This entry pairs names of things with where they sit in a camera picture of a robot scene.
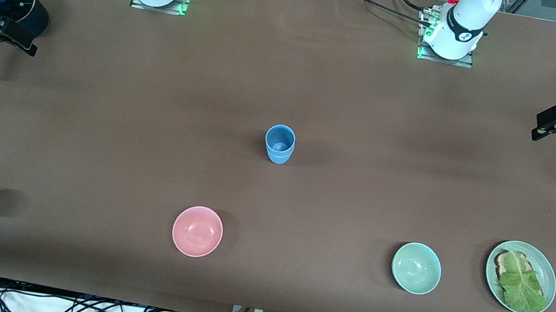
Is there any pale green bowl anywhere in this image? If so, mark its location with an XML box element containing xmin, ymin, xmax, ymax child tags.
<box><xmin>387</xmin><ymin>239</ymin><xmax>446</xmax><ymax>298</ymax></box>

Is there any blue plastic cup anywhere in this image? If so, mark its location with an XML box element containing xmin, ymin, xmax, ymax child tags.
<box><xmin>263</xmin><ymin>123</ymin><xmax>298</xmax><ymax>160</ymax></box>

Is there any blue cup with paper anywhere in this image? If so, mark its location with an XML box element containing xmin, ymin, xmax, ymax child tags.
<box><xmin>265</xmin><ymin>143</ymin><xmax>294</xmax><ymax>167</ymax></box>

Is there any pink bowl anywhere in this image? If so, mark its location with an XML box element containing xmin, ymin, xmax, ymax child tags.
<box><xmin>168</xmin><ymin>203</ymin><xmax>227</xmax><ymax>261</ymax></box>

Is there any toast slice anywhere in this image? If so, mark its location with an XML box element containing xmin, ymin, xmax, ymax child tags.
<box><xmin>492</xmin><ymin>248</ymin><xmax>536</xmax><ymax>286</ymax></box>

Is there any green lettuce leaf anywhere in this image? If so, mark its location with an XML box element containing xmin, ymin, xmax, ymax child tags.
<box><xmin>494</xmin><ymin>250</ymin><xmax>555</xmax><ymax>312</ymax></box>

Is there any pale green plate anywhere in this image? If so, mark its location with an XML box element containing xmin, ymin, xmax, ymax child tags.
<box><xmin>479</xmin><ymin>236</ymin><xmax>556</xmax><ymax>312</ymax></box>

